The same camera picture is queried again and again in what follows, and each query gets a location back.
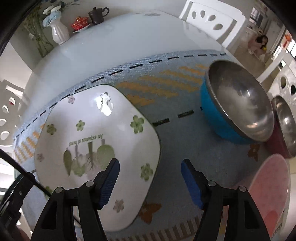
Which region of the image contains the black cable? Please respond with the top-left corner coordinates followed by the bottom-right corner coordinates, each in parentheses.
top-left (0, 149), bottom-right (82, 227)

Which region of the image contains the magenta steel bowl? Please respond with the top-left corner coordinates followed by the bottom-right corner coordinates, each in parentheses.
top-left (265, 95), bottom-right (295, 159)

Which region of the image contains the white chair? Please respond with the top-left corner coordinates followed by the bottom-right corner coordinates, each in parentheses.
top-left (179, 0), bottom-right (246, 48)
top-left (1, 80), bottom-right (28, 153)
top-left (257, 52), bottom-right (295, 107)

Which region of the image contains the white ribbed vase with flowers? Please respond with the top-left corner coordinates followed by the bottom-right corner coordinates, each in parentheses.
top-left (42, 1), bottom-right (79, 45)

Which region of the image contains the white chair near right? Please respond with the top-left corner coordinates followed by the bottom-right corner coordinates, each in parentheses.
top-left (257, 52), bottom-right (295, 107)

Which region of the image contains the pink bowl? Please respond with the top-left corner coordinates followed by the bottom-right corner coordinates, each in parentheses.
top-left (232, 153), bottom-right (291, 239)

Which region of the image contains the white chair far right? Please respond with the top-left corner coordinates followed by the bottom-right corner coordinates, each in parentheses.
top-left (179, 0), bottom-right (246, 48)

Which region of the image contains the blue steel bowl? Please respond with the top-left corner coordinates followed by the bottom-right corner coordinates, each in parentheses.
top-left (200, 60), bottom-right (275, 144)

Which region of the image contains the glass vase with stems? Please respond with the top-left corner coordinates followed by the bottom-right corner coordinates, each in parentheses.
top-left (23, 6), bottom-right (54, 58)

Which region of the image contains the patterned blue table mat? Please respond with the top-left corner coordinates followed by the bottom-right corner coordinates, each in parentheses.
top-left (15, 50), bottom-right (269, 240)

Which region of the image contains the red lidded teacup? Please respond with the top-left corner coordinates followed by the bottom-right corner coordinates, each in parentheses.
top-left (71, 16), bottom-right (91, 33)

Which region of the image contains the white chair far left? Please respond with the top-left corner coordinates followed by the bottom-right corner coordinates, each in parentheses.
top-left (1, 80), bottom-right (28, 153)

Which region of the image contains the white hexagonal floral plate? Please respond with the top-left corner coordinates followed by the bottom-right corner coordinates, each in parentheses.
top-left (34, 85), bottom-right (160, 232)

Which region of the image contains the dark brown teapot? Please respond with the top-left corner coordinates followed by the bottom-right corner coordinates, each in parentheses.
top-left (88, 7), bottom-right (110, 25)

